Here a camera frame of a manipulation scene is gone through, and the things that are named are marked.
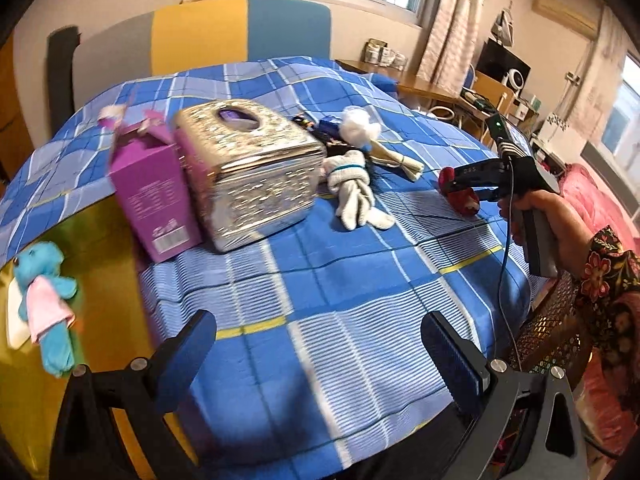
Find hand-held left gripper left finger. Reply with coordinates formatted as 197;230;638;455
50;310;218;480

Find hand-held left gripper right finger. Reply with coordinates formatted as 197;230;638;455
420;311;588;480

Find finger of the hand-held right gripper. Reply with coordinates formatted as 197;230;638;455
445;162;501;187
447;185;500;204

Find red soft toy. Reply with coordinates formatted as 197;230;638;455
438;166;482;217

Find gold storage box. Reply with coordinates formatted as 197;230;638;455
0;192;201;480

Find white cloth doll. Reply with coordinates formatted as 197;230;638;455
320;150;396;232

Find black beaded hair piece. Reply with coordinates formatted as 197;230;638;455
292;114;353;158

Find person's right hand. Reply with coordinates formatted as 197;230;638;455
497;191;594;281

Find pink quilted sofa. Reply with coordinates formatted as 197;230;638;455
555;162;640;411

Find beige cloth bundle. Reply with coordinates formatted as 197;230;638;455
367;142;426;182

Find wooden desk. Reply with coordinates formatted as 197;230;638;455
336;59;501;128

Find white round fan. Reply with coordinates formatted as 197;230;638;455
502;70;528;98

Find brown wicker chair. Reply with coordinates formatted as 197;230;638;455
510;275;596;396

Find bright side window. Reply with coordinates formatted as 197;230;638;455
600;55;640;161

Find black monitor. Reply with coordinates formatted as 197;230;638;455
475;39;532;92

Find white fluffy ball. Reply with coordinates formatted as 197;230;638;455
340;107;381;146

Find blue plaid bed sheet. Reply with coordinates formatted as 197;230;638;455
0;55;533;471

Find jars on desk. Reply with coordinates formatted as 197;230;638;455
362;39;408;68

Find hanging white bag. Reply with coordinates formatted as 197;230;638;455
492;2;516;41

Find purple carton box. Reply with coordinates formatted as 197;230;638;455
97;105;203;264

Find blue plush toy pink dress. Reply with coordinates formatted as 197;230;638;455
12;241;80;376

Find white pad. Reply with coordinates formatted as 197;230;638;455
7;280;33;351

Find silver embossed tissue box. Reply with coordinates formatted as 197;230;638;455
172;100;328;253

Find grey yellow blue headboard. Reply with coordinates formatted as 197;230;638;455
47;0;333;136

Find dark wall panel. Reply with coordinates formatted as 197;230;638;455
580;140;640;196

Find wall air conditioner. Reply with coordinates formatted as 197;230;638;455
531;0;600;38

